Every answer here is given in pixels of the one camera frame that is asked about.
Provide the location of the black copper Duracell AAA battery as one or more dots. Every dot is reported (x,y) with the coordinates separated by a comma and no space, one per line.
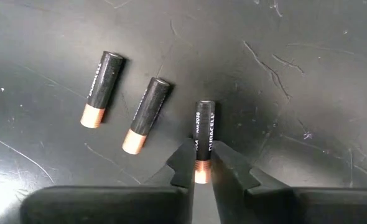
(104,81)
(204,130)
(149,105)

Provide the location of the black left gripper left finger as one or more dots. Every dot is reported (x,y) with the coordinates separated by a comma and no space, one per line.
(109,205)

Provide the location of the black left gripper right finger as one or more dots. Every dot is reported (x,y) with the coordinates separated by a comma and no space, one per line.
(295,208)

